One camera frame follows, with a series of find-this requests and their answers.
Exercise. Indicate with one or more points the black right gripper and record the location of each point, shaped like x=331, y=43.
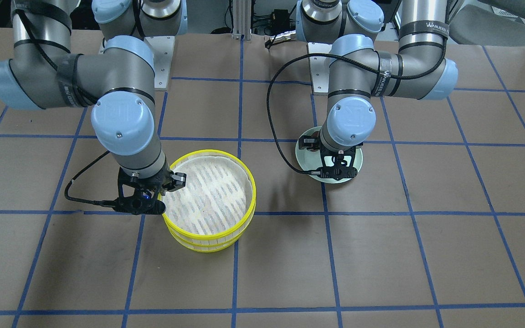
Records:
x=156, y=183

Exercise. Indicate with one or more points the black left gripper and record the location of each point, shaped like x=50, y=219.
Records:
x=308, y=143

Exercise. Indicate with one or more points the yellow top steamer layer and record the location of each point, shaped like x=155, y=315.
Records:
x=213, y=152

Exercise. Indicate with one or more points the yellow steamer layer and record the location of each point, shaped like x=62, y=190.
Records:
x=209, y=243
x=213, y=152

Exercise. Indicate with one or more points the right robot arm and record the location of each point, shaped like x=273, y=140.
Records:
x=118, y=84

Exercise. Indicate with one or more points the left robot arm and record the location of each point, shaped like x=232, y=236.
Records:
x=357, y=71

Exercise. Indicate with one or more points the white steamer cloth liner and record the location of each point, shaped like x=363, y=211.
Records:
x=216, y=196

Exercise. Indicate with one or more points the yellow bottom steamer layer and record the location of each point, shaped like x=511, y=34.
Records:
x=209, y=243

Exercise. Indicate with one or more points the black power adapter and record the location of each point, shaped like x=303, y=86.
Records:
x=279, y=21

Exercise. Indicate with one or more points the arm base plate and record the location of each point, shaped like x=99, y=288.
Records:
x=163, y=49
x=319, y=69

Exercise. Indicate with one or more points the aluminium frame post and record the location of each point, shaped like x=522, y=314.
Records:
x=241, y=20

